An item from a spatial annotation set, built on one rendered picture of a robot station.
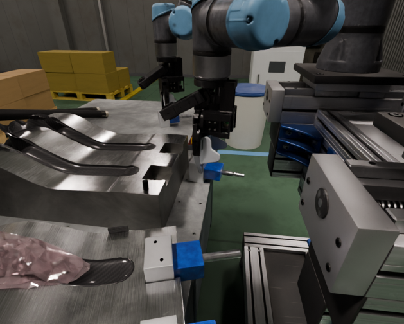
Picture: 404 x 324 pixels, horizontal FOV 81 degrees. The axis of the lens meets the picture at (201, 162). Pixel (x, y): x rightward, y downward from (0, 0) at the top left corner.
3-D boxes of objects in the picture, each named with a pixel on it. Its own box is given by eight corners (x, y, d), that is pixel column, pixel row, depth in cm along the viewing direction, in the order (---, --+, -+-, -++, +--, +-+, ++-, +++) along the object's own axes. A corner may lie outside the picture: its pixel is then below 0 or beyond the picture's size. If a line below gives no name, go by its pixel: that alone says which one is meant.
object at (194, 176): (245, 179, 60) (246, 161, 57) (241, 190, 56) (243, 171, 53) (196, 171, 63) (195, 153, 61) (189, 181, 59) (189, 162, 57)
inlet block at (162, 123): (189, 119, 99) (189, 107, 96) (193, 124, 94) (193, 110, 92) (158, 123, 95) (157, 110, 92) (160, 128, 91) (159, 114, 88)
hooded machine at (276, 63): (292, 120, 333) (316, 0, 264) (246, 117, 342) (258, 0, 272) (284, 105, 394) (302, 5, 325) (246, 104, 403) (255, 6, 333)
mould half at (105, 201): (188, 164, 67) (187, 118, 60) (162, 233, 44) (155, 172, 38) (28, 153, 73) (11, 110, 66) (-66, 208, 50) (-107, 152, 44)
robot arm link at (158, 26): (174, 2, 70) (146, 2, 71) (176, 43, 76) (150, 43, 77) (180, 4, 77) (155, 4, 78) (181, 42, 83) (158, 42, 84)
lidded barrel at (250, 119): (264, 134, 288) (271, 83, 258) (266, 153, 246) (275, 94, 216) (223, 132, 296) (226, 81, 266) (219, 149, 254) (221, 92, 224)
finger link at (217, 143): (225, 164, 60) (225, 134, 54) (203, 161, 62) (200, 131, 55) (228, 156, 62) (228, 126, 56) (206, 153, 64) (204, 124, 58)
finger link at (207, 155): (216, 180, 52) (220, 139, 50) (191, 175, 54) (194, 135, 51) (219, 175, 55) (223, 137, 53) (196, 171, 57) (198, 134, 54)
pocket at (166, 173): (173, 181, 50) (172, 166, 48) (166, 197, 45) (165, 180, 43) (152, 179, 50) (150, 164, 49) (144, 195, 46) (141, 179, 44)
